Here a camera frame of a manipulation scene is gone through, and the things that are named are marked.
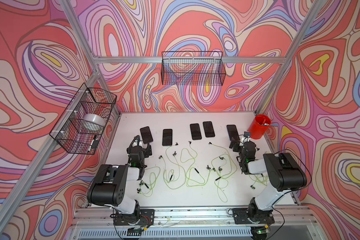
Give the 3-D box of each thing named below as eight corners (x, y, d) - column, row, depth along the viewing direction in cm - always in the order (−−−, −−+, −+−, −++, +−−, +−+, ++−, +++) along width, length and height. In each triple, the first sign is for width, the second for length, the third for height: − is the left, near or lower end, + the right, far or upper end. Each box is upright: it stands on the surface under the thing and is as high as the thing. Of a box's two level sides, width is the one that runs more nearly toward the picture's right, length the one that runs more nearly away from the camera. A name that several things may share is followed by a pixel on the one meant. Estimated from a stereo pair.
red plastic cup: (250, 139, 105) (257, 127, 95) (245, 126, 113) (252, 114, 103) (265, 139, 105) (274, 127, 95) (259, 126, 113) (267, 114, 103)
